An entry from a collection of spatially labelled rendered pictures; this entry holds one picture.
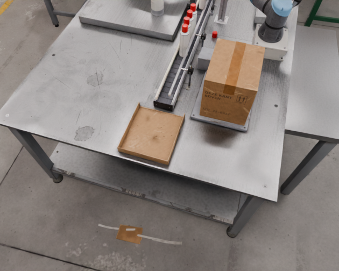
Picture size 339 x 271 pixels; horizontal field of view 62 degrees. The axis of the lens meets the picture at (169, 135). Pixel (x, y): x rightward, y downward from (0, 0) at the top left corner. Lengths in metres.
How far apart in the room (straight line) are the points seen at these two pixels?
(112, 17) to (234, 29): 0.83
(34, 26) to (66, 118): 2.31
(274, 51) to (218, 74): 0.63
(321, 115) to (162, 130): 0.86
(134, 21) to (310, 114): 1.24
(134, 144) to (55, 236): 1.08
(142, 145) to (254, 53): 0.71
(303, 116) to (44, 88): 1.45
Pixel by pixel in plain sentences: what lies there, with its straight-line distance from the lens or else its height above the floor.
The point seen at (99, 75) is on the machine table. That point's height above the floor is 0.83.
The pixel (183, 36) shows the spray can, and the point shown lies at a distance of 1.68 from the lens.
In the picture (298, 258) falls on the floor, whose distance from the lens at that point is 2.27.
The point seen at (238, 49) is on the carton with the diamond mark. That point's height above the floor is 1.12.
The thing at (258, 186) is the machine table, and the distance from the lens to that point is 1.40.
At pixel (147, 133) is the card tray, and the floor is 0.83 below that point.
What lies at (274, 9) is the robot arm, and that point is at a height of 1.12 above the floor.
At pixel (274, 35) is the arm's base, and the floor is 0.97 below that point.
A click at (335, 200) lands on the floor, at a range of 2.52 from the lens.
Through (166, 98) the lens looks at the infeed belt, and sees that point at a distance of 1.55.
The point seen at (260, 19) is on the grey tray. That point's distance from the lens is 2.16.
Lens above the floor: 2.07
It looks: 57 degrees down
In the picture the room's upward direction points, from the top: straight up
